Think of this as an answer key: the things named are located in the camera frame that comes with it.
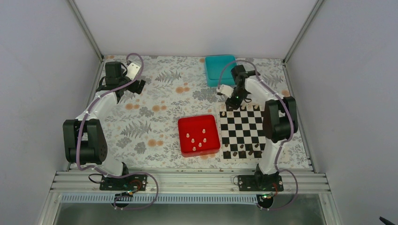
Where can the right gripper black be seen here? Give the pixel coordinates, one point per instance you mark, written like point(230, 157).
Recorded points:
point(234, 105)

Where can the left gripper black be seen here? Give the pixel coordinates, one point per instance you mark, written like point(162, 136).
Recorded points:
point(133, 89)

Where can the red tray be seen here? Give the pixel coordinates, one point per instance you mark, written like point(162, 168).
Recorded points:
point(194, 125)

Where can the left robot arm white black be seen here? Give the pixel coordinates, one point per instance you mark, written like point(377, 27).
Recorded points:
point(84, 140)

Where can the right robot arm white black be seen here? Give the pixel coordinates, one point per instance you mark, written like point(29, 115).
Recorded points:
point(279, 121)

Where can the teal bin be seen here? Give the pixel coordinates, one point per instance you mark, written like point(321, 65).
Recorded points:
point(214, 66)

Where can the black white chessboard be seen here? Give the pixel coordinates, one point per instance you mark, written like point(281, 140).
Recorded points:
point(241, 126)

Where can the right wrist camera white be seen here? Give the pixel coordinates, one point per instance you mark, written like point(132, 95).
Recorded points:
point(225, 90)

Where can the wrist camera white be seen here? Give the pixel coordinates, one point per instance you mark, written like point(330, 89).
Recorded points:
point(225, 90)
point(132, 70)

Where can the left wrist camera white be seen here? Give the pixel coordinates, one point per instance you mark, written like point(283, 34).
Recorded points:
point(132, 70)

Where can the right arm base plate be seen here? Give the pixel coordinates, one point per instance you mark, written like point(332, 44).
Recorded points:
point(251, 183)

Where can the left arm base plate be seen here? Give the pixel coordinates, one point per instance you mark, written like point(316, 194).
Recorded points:
point(131, 183)

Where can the aluminium rail frame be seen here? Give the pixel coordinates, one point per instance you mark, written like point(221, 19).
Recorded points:
point(191, 182)

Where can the grey cable duct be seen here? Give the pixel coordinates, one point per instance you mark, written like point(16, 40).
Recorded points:
point(161, 198)

